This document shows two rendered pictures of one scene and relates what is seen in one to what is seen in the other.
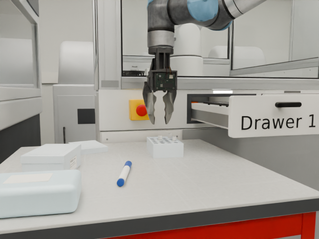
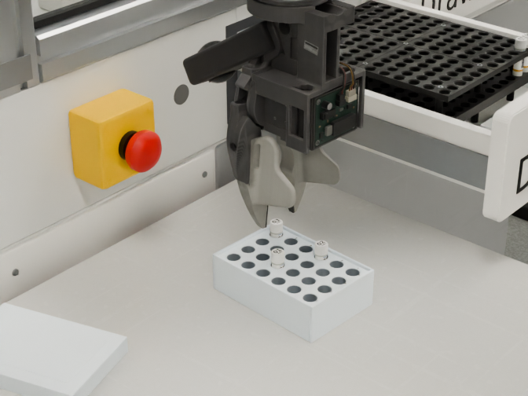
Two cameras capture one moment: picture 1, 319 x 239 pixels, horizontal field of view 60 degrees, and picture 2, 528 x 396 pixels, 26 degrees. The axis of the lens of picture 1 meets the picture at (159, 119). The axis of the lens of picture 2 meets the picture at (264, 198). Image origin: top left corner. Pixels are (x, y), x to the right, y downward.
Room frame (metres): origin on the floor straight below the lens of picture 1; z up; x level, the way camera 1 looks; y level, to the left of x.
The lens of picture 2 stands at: (0.09, 0.51, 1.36)
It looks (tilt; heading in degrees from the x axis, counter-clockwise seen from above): 29 degrees down; 325
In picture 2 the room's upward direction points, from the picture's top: straight up
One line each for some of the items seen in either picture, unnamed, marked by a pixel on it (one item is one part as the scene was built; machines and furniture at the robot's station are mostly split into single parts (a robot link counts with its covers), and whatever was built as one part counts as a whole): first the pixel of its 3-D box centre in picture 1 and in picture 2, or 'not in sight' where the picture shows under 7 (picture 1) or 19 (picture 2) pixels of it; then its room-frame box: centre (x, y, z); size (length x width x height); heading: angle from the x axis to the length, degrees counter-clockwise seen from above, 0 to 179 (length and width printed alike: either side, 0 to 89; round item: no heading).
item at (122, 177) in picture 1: (125, 172); not in sight; (0.57, 0.07, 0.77); 0.14 x 0.02 x 0.02; 0
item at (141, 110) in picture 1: (141, 110); (139, 149); (0.94, 0.06, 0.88); 0.04 x 0.03 x 0.04; 104
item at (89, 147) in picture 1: (87, 146); (36, 353); (0.84, 0.22, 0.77); 0.13 x 0.09 x 0.02; 31
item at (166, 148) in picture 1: (164, 146); (291, 279); (0.79, -0.01, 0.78); 0.12 x 0.08 x 0.04; 11
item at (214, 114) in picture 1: (238, 113); (397, 72); (0.96, -0.27, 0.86); 0.40 x 0.26 x 0.06; 14
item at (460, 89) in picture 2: not in sight; (487, 70); (0.85, -0.30, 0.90); 0.18 x 0.02 x 0.01; 104
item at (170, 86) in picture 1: (161, 70); (297, 65); (0.78, -0.01, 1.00); 0.09 x 0.08 x 0.12; 11
